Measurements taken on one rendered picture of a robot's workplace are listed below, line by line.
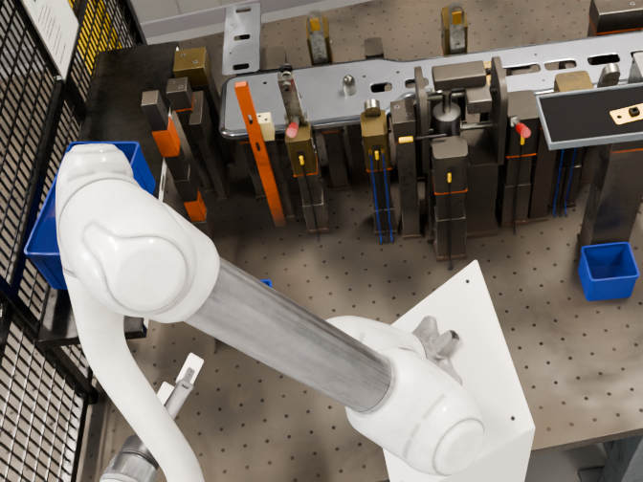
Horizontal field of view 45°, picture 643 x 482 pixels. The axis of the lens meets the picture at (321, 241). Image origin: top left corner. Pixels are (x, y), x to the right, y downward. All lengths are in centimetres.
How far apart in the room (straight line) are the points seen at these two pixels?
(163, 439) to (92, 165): 44
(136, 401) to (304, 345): 28
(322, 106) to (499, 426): 89
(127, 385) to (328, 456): 64
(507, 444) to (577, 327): 52
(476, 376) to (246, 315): 59
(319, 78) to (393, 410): 102
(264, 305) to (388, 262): 93
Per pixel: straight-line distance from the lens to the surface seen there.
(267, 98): 198
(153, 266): 92
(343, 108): 192
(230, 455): 179
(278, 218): 206
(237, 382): 186
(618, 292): 193
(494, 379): 149
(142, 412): 124
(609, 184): 178
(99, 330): 120
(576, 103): 168
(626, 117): 167
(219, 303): 103
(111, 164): 110
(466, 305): 157
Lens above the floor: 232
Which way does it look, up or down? 53 degrees down
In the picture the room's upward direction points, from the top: 13 degrees counter-clockwise
